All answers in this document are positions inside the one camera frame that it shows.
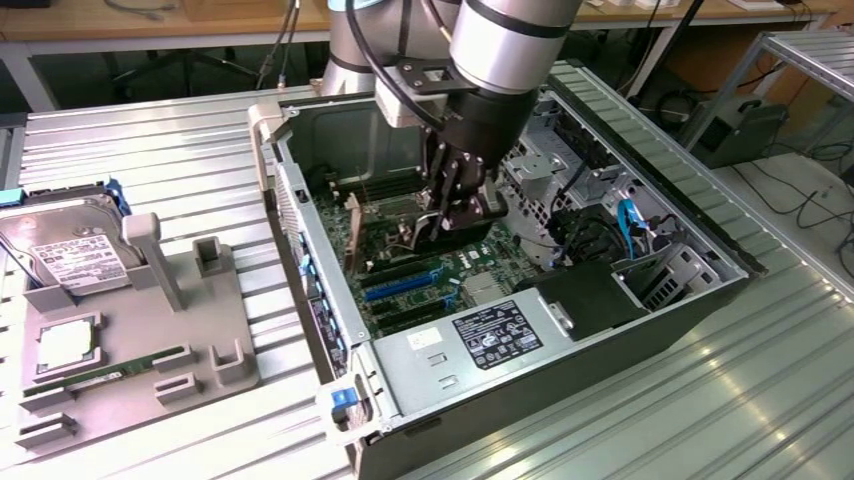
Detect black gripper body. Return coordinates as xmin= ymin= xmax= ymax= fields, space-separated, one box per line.
xmin=426 ymin=89 xmax=537 ymax=170

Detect graphics card with metal bracket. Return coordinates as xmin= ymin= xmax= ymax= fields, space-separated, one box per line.
xmin=342 ymin=191 xmax=500 ymax=275

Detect CPU socket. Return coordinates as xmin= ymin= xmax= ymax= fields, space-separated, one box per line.
xmin=370 ymin=197 xmax=427 ymax=222

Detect metal disk bay cage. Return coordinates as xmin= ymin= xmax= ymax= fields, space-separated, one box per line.
xmin=497 ymin=124 xmax=606 ymax=274

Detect green motherboard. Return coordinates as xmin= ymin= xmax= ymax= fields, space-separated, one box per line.
xmin=313 ymin=164 xmax=540 ymax=340

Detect black RAM stick with label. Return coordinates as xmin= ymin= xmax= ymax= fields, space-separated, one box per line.
xmin=363 ymin=250 xmax=430 ymax=274

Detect silver chipset heatsink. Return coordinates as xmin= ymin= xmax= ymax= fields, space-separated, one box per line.
xmin=462 ymin=274 xmax=510 ymax=307

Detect blue expansion slot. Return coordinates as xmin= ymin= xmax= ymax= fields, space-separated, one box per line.
xmin=362 ymin=267 xmax=446 ymax=304

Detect black fan shroud box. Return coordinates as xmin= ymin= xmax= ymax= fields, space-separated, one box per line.
xmin=532 ymin=262 xmax=650 ymax=344

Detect black expansion slot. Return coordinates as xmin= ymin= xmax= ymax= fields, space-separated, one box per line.
xmin=370 ymin=298 xmax=446 ymax=332

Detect grey power supply unit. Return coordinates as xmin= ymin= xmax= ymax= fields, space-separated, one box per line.
xmin=369 ymin=287 xmax=577 ymax=420

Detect open black PC case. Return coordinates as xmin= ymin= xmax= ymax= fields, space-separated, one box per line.
xmin=247 ymin=59 xmax=770 ymax=480

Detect grey parts rack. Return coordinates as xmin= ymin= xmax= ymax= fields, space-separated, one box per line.
xmin=0 ymin=212 xmax=263 ymax=459

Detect silver hard disk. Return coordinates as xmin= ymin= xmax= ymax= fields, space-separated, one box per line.
xmin=0 ymin=196 xmax=146 ymax=297

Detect green RAM stick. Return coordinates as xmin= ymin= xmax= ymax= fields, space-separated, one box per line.
xmin=23 ymin=348 xmax=181 ymax=397

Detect silver CPU chip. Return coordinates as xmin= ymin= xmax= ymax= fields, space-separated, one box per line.
xmin=35 ymin=322 xmax=97 ymax=372

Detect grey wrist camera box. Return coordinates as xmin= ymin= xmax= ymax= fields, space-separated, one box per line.
xmin=373 ymin=56 xmax=480 ymax=129

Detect blue wire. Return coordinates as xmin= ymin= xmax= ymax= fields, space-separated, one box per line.
xmin=617 ymin=198 xmax=653 ymax=262

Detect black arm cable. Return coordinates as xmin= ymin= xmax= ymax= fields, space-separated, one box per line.
xmin=342 ymin=0 xmax=462 ymax=132

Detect coiled black cable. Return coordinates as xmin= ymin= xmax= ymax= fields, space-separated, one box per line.
xmin=656 ymin=88 xmax=697 ymax=127

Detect hanging grey cable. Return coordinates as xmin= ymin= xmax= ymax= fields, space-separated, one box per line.
xmin=257 ymin=0 xmax=301 ymax=92

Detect black box with handle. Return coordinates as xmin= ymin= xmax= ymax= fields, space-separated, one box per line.
xmin=696 ymin=99 xmax=790 ymax=170

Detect wooden desk with metal frame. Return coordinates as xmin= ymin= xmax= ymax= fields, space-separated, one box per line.
xmin=0 ymin=0 xmax=837 ymax=112

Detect black floor cables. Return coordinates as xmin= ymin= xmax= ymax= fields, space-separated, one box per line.
xmin=730 ymin=142 xmax=854 ymax=232

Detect blue disk bracket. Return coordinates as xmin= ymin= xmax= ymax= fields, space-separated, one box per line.
xmin=0 ymin=177 xmax=133 ymax=219

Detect aluminium profile frame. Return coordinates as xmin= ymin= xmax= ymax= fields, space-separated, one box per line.
xmin=680 ymin=30 xmax=854 ymax=154

